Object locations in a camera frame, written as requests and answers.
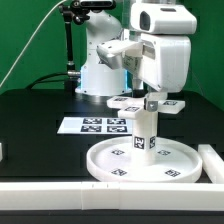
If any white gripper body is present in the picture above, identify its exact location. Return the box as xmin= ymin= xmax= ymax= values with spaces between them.
xmin=97 ymin=33 xmax=191 ymax=93

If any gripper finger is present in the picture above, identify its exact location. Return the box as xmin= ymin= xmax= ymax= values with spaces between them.
xmin=144 ymin=92 xmax=167 ymax=112
xmin=132 ymin=76 xmax=144 ymax=90

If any white cross-shaped table base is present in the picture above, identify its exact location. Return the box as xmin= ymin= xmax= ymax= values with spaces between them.
xmin=107 ymin=96 xmax=185 ymax=120

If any white round table top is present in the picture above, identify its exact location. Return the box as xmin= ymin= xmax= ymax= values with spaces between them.
xmin=86 ymin=136 xmax=202 ymax=183

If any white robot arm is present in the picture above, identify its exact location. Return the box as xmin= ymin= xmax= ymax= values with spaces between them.
xmin=96 ymin=0 xmax=197 ymax=111

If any white marker tag sheet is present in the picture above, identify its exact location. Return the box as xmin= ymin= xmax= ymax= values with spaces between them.
xmin=57 ymin=117 xmax=132 ymax=135

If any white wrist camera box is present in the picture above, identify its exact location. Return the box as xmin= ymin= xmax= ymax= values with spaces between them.
xmin=130 ymin=3 xmax=197 ymax=35

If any white right fence rail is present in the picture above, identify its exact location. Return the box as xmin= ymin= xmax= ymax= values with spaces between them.
xmin=198 ymin=144 xmax=224 ymax=184

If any white fence rail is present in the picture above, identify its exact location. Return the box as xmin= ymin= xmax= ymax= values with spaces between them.
xmin=198 ymin=144 xmax=224 ymax=184
xmin=0 ymin=182 xmax=224 ymax=211

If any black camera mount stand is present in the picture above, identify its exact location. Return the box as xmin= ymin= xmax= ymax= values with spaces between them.
xmin=59 ymin=0 xmax=121 ymax=97

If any black cable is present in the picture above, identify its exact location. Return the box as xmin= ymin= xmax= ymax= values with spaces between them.
xmin=25 ymin=71 xmax=73 ymax=90

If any white front fence rail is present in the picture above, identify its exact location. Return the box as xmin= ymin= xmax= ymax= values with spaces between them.
xmin=0 ymin=182 xmax=224 ymax=211

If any white cable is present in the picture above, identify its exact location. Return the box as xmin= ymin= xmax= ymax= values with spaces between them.
xmin=0 ymin=0 xmax=68 ymax=88

